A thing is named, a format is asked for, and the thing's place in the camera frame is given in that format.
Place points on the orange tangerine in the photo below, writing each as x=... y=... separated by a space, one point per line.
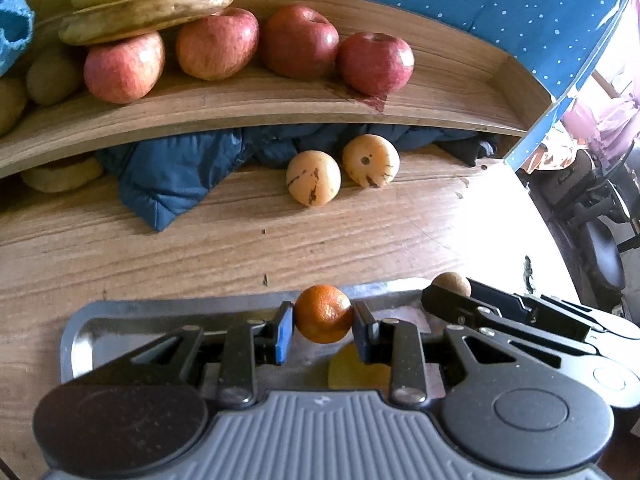
x=322 y=313

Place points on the black office chair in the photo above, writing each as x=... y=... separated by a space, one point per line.
x=600 y=242

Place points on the pink cloth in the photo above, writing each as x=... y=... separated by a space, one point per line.
x=602 y=117

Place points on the brown-spotted yellow banana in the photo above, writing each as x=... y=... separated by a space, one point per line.
x=145 y=14

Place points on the red apple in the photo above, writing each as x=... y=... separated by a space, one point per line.
x=122 y=67
x=375 y=63
x=300 y=40
x=217 y=42

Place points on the dark blue jacket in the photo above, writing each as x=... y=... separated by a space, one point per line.
x=170 y=180

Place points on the striped yellow pepino melon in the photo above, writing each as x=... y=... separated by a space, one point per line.
x=370 y=161
x=313 y=179

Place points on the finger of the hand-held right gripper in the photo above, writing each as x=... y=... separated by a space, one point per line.
x=495 y=296
x=450 y=307

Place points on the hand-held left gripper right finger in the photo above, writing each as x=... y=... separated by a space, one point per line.
x=362 y=336

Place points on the small brown round fruit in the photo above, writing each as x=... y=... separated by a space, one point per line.
x=454 y=282

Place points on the yellow lemon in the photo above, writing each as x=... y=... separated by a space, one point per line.
x=357 y=376

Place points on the metal tray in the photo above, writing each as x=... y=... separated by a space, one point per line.
x=100 y=325

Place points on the curved wooden shelf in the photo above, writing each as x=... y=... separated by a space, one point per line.
x=450 y=72

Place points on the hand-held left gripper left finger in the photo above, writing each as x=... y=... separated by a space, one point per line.
x=285 y=332

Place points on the blue knitted cloth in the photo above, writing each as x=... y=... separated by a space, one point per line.
x=12 y=30

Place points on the tan round flat object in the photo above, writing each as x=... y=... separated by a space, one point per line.
x=62 y=176

